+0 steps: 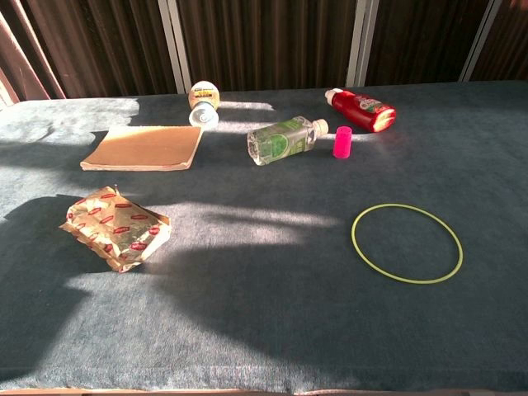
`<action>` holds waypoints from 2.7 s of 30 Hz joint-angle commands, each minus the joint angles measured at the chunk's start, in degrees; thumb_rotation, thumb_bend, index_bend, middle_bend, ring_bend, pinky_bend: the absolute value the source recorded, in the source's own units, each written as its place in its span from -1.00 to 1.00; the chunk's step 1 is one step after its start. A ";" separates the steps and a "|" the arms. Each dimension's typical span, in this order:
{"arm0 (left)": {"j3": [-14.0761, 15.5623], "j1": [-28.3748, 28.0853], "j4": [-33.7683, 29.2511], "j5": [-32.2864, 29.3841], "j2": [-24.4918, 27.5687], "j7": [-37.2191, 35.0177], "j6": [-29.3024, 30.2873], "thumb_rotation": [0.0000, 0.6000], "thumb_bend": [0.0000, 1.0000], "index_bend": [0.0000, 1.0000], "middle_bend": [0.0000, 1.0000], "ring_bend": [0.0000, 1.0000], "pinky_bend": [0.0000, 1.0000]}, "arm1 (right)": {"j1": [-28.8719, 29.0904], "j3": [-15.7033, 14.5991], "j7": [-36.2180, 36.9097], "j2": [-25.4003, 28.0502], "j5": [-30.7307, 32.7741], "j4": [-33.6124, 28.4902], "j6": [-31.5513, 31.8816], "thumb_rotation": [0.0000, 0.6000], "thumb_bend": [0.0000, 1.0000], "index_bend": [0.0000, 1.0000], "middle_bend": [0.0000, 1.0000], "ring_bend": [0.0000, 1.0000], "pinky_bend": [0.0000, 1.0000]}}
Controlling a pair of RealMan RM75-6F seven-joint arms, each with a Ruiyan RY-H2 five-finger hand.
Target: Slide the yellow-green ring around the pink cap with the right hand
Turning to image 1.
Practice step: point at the clear bottle green label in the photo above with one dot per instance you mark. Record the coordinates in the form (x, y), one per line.
(280, 142)

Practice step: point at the pink plastic cylinder cap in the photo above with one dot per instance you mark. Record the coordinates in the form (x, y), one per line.
(342, 142)

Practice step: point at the blue felt table cover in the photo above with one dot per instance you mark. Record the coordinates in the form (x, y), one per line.
(264, 313)

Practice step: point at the white squeeze bottle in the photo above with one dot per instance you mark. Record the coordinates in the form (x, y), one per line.
(204, 97)

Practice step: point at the brown paper notebook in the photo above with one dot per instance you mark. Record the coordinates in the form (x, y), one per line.
(144, 146)

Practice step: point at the red sauce bottle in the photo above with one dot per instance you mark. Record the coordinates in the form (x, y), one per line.
(363, 109)

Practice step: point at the gold snack packet red logos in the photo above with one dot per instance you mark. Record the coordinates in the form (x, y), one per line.
(115, 231)

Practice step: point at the dark brown curtain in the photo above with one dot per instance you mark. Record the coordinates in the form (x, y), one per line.
(264, 41)

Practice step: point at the white frame post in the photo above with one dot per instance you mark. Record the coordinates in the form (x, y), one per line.
(361, 41)
(175, 41)
(480, 41)

